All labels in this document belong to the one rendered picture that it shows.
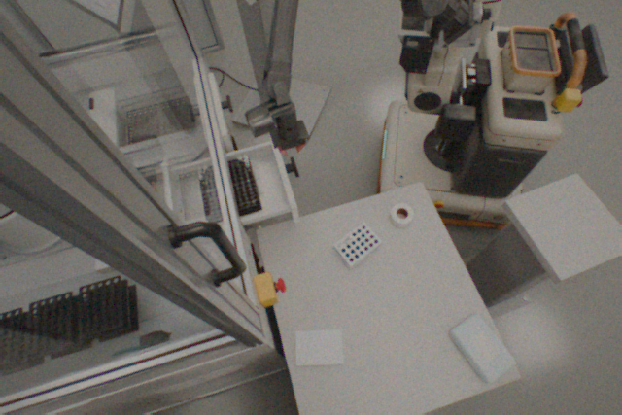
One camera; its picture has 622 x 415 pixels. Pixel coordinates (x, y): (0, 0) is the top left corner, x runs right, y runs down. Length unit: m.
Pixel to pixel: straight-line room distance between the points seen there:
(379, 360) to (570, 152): 1.87
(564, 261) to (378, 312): 0.58
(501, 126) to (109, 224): 1.35
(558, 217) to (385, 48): 1.83
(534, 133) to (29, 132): 1.46
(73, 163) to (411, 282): 1.04
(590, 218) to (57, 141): 1.42
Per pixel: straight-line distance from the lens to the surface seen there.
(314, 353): 1.13
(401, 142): 2.01
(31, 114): 0.26
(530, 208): 1.41
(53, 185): 0.26
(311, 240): 1.22
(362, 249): 1.17
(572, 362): 2.18
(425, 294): 1.20
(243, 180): 1.18
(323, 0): 3.29
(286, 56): 0.97
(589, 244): 1.44
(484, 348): 1.17
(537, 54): 1.63
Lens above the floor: 1.90
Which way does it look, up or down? 61 degrees down
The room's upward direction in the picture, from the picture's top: 5 degrees counter-clockwise
